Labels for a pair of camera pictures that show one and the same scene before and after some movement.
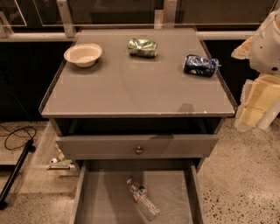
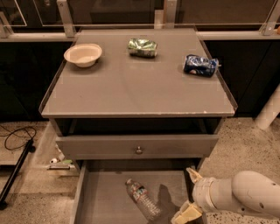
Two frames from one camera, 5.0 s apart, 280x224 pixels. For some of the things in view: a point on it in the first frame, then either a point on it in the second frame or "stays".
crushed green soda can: (143, 47) stays
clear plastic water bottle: (143, 200) stays
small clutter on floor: (56, 164) stays
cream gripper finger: (243, 51) → (206, 191)
